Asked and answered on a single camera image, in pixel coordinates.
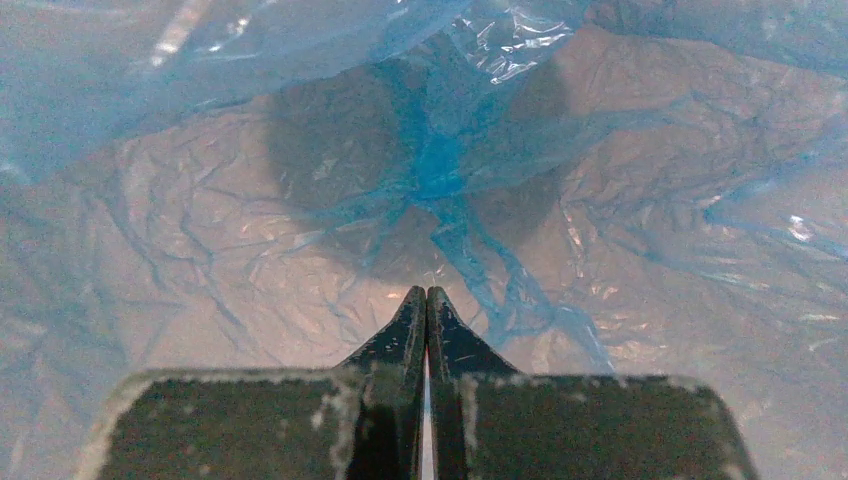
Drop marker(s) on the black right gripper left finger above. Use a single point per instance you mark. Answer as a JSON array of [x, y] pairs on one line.
[[361, 419]]

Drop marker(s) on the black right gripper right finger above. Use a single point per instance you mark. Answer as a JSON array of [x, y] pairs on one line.
[[492, 421]]

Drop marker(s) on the blue plastic trash bag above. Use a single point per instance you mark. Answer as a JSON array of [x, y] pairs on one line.
[[647, 186]]

